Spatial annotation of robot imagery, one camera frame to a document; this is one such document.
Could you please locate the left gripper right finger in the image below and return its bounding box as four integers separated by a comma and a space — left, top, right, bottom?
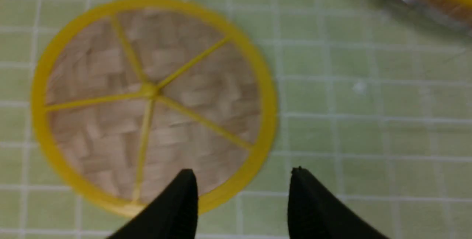
288, 166, 386, 239

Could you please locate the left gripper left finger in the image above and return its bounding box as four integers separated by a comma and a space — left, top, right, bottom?
108, 169, 198, 239

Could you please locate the woven bamboo steamer lid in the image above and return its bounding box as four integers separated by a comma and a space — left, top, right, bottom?
30, 0, 278, 217

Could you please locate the green checkered tablecloth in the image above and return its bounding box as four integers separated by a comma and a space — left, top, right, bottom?
1, 0, 471, 239

